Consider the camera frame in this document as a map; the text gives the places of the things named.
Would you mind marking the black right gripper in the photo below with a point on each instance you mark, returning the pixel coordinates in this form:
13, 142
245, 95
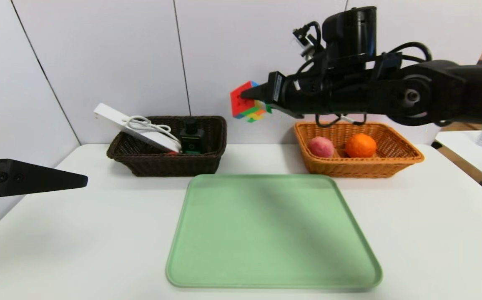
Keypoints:
276, 88

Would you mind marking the colourful puzzle cube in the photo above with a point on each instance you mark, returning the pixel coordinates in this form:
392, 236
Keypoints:
239, 104

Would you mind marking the black pump bottle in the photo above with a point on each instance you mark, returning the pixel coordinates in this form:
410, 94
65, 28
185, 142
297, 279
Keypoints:
193, 139

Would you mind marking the pink red peach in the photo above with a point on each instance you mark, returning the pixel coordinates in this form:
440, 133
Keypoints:
321, 147

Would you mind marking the white power strip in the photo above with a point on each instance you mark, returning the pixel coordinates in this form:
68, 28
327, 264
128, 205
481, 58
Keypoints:
141, 131

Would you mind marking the orange fruit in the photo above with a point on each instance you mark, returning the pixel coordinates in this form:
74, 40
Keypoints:
361, 145

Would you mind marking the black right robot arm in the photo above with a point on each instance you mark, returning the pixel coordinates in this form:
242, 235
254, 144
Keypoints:
412, 91

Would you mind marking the orange wicker basket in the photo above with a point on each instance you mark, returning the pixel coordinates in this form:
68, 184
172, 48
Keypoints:
349, 168

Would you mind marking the dark brown wicker basket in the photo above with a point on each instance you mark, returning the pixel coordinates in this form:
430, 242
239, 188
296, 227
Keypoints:
161, 166

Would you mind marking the light green plastic tray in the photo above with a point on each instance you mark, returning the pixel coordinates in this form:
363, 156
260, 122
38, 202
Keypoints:
266, 241

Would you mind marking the white side table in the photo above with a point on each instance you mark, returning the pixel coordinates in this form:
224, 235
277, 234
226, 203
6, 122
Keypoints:
470, 154

